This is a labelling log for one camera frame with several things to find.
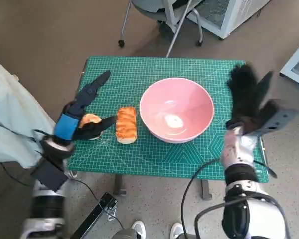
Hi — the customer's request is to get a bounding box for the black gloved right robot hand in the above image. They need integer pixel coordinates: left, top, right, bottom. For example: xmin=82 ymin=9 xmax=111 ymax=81
xmin=225 ymin=64 xmax=281 ymax=135

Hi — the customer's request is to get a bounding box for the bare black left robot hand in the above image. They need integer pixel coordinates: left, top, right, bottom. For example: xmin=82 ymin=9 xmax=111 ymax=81
xmin=53 ymin=70 xmax=118 ymax=144

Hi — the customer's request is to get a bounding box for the round toy bread bun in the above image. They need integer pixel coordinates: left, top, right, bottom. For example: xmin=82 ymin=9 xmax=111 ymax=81
xmin=79 ymin=113 xmax=103 ymax=140

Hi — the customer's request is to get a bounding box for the long striped toy bread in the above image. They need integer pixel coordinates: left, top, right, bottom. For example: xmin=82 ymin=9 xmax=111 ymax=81
xmin=115 ymin=106 xmax=138 ymax=145

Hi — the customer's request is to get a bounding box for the pink bowl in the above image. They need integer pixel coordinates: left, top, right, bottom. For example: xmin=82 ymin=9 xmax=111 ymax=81
xmin=139 ymin=77 xmax=215 ymax=144

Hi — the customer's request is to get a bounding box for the white unit with grey grille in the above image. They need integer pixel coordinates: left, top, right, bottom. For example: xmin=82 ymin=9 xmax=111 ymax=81
xmin=279 ymin=34 xmax=299 ymax=90

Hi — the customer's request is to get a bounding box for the black table leg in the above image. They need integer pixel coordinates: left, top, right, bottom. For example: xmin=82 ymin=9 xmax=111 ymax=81
xmin=201 ymin=179 xmax=212 ymax=200
xmin=114 ymin=174 xmax=127 ymax=197

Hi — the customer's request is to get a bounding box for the white cabinet with mesh panel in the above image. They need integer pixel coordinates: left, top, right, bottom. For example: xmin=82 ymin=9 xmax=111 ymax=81
xmin=186 ymin=0 xmax=276 ymax=40

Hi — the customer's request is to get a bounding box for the green cutting mat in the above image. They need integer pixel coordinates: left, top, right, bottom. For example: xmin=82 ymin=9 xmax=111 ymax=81
xmin=67 ymin=56 xmax=270 ymax=184

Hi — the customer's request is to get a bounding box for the white metal rod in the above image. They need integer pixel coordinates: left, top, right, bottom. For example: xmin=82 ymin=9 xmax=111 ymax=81
xmin=165 ymin=0 xmax=194 ymax=58

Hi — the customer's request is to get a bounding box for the black metal floor bar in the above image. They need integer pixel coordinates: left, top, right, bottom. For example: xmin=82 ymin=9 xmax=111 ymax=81
xmin=69 ymin=191 xmax=119 ymax=239

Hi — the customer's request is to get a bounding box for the person's left foot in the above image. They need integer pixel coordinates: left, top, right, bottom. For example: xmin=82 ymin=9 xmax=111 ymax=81
xmin=131 ymin=220 xmax=147 ymax=239

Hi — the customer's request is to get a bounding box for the person's foot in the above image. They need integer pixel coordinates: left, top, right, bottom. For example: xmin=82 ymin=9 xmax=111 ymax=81
xmin=169 ymin=222 xmax=187 ymax=239
xmin=131 ymin=220 xmax=147 ymax=239

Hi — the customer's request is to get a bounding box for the grey office chair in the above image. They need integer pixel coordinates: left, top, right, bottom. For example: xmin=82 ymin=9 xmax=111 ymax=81
xmin=118 ymin=0 xmax=205 ymax=48

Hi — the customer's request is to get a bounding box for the person's right foot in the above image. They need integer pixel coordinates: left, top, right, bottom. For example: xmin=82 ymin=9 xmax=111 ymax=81
xmin=169 ymin=222 xmax=187 ymax=239

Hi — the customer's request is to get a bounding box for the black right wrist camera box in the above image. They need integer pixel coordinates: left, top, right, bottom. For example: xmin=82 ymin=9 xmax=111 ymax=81
xmin=249 ymin=99 xmax=299 ymax=137

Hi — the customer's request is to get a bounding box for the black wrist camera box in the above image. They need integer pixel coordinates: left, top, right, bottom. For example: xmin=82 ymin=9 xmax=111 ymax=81
xmin=249 ymin=99 xmax=299 ymax=137
xmin=31 ymin=160 xmax=68 ymax=192

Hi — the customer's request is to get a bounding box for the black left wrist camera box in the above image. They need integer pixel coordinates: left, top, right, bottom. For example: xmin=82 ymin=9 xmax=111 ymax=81
xmin=31 ymin=160 xmax=68 ymax=192

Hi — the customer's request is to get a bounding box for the black floor cable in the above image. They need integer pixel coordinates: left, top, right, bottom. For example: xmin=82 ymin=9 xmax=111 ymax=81
xmin=64 ymin=171 xmax=125 ymax=230

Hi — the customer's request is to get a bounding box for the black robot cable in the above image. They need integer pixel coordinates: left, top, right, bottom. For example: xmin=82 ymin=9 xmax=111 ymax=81
xmin=180 ymin=159 xmax=226 ymax=239
xmin=194 ymin=196 xmax=250 ymax=239

